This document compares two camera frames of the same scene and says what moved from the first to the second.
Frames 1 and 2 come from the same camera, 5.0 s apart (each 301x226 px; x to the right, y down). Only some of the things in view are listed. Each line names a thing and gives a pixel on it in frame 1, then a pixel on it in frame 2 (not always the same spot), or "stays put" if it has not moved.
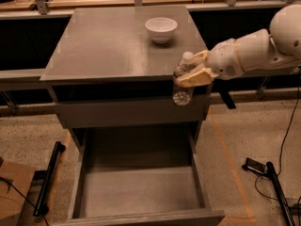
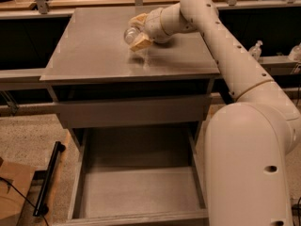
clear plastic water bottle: x=182 y=95 to x=130 y=34
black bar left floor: x=41 y=207 stays put
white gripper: x=223 y=61 to x=153 y=24
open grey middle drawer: x=138 y=177 stays put
